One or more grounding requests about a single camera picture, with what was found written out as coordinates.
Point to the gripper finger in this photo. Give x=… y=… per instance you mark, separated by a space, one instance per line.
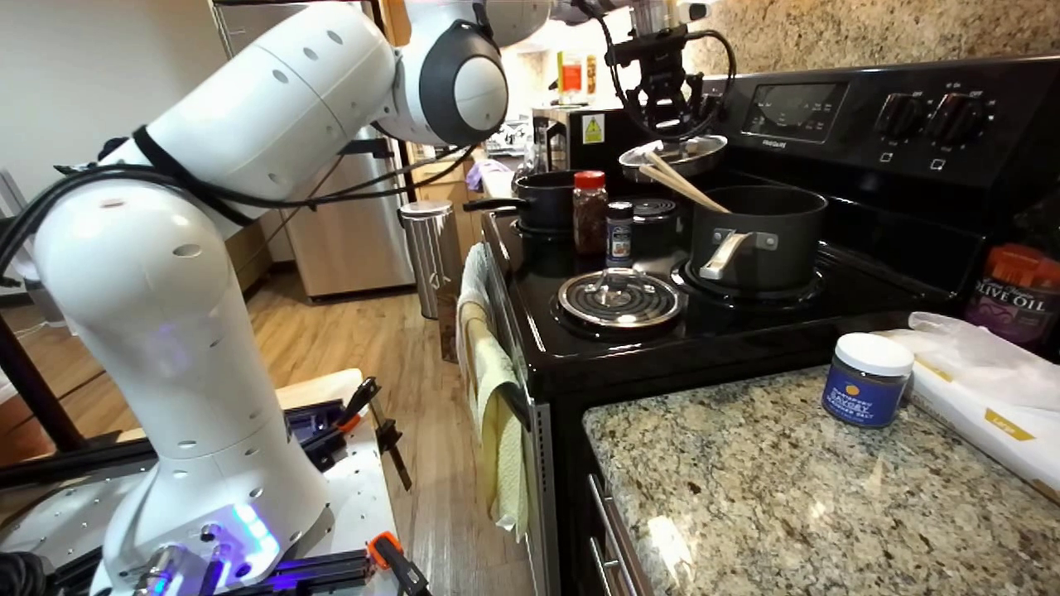
x=651 y=120
x=682 y=118

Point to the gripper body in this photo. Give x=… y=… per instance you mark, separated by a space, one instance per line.
x=662 y=83

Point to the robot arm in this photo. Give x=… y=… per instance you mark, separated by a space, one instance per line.
x=166 y=331

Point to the glass lid with steel rim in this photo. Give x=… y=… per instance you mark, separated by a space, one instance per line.
x=687 y=156

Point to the black pot with striped side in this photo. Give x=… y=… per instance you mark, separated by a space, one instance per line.
x=656 y=223

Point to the stove knob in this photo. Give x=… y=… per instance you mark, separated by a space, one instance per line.
x=958 y=118
x=903 y=116

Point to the black electric stove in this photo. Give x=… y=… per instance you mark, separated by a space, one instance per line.
x=745 y=348

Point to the blue jar with white lid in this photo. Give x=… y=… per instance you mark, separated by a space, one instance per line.
x=865 y=385

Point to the wooden spoon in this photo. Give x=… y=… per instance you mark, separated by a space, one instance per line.
x=687 y=194
x=681 y=178

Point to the black countertop appliance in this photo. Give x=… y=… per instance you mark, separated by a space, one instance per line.
x=571 y=136

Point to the orange packet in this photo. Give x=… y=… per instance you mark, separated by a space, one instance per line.
x=570 y=77

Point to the spice jar with red cap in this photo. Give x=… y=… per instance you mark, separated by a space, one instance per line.
x=590 y=215

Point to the small spice jar black cap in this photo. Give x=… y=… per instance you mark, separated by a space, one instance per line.
x=619 y=236

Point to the purple cloth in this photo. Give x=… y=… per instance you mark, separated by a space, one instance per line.
x=487 y=174

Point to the coil burner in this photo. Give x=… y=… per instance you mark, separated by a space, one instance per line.
x=795 y=290
x=619 y=300

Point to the white towel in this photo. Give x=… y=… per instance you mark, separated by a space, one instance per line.
x=474 y=285

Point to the steel trash can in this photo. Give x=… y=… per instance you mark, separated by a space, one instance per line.
x=426 y=257

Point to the stainless steel refrigerator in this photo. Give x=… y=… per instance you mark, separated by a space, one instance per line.
x=356 y=240

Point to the yellow towel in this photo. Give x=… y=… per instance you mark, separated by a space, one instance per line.
x=497 y=414

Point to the olive oil bottle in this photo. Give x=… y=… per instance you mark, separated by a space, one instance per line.
x=1014 y=302

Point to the oven door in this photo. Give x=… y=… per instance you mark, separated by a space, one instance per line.
x=540 y=497

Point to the black and orange clamp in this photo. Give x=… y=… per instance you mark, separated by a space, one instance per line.
x=397 y=563
x=364 y=414

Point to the white plastic wrapped package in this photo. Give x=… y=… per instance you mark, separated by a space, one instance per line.
x=994 y=397

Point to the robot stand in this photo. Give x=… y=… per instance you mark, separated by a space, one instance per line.
x=356 y=497

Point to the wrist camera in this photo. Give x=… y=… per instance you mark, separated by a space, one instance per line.
x=646 y=48

